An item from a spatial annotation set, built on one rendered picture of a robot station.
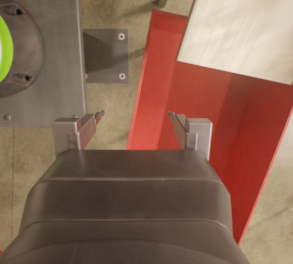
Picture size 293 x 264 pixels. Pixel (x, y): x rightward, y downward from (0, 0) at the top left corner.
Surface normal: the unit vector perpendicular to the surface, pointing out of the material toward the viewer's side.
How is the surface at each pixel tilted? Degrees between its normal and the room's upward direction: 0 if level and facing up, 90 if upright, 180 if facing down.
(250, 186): 90
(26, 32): 70
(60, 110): 0
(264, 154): 90
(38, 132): 0
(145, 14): 0
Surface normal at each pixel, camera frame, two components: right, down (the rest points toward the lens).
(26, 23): 0.80, -0.26
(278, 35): -0.07, 0.70
